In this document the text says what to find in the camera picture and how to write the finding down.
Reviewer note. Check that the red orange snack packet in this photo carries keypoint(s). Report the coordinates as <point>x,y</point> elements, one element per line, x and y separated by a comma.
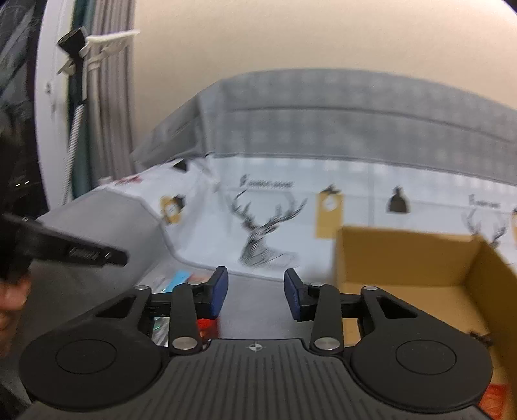
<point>496,402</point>

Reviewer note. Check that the white door frame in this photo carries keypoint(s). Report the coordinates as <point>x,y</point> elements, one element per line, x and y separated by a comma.
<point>52,121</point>

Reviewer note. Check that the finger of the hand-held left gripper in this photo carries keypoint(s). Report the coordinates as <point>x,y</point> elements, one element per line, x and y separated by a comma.
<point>72,248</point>

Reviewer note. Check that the person's left hand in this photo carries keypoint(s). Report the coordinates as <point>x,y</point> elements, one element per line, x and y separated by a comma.
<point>10,315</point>

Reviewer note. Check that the cardboard box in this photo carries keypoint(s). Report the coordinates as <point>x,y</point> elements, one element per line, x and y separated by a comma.
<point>408,258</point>

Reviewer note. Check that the grey curtain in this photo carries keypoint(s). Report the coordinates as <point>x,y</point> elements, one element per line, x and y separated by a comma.
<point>109,101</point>

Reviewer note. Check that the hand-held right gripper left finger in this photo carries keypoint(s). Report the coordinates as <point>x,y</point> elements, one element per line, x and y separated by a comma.
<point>218,291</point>

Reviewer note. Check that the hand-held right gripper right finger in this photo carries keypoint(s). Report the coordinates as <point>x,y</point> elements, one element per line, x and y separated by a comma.
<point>293,297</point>

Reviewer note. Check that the deer printed blanket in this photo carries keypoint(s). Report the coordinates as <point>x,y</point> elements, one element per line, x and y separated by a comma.
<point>343,153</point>

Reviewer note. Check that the white drying rack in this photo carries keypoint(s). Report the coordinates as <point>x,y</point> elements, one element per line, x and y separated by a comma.
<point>97,48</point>

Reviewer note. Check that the small dark candy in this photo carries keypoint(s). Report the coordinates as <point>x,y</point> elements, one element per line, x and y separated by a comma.
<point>482,338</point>

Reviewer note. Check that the blue snack packet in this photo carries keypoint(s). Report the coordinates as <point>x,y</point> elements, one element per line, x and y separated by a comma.
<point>179,278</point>

